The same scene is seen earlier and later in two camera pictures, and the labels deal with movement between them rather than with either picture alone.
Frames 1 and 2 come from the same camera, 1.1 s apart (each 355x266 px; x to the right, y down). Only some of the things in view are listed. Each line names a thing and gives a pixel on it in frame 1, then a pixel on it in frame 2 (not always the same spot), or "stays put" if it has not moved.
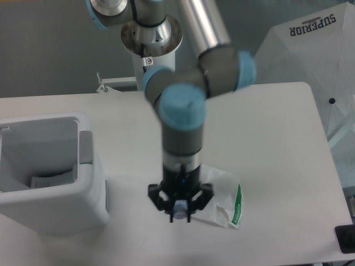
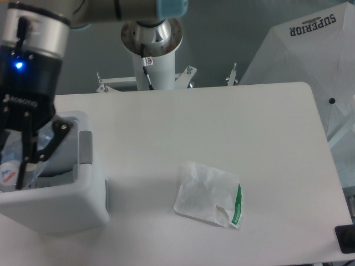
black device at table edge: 345,236 stays put
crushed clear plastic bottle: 180,209 to 13,157
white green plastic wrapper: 227,206 stays put
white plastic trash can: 52,180 stays put
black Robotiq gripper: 181,184 to 29,85
